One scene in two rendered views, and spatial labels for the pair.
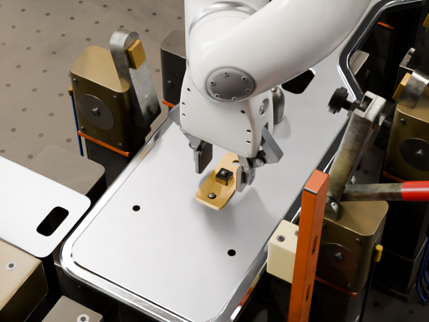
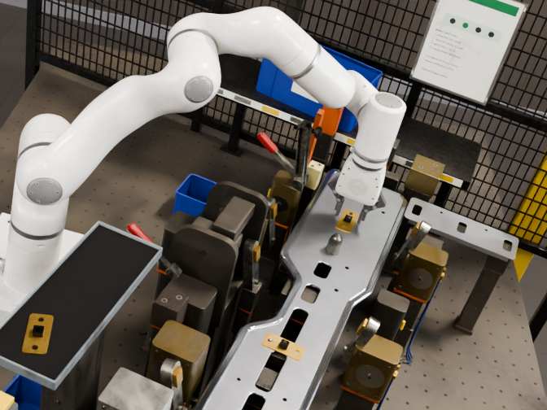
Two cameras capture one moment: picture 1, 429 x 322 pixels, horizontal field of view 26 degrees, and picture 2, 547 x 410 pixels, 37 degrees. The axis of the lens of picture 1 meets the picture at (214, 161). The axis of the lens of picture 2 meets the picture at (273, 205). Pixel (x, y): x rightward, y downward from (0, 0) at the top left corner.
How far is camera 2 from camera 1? 2.31 m
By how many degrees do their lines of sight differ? 92
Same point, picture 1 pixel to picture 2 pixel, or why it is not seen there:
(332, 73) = (303, 272)
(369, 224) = (281, 173)
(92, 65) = (437, 254)
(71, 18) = not seen: outside the picture
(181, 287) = not seen: hidden behind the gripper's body
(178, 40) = (400, 303)
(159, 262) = not seen: hidden behind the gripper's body
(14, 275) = (417, 163)
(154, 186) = (378, 220)
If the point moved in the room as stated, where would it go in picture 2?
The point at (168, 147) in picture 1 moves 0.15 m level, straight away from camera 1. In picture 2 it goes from (379, 237) to (400, 281)
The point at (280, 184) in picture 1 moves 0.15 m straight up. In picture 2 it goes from (320, 218) to (335, 168)
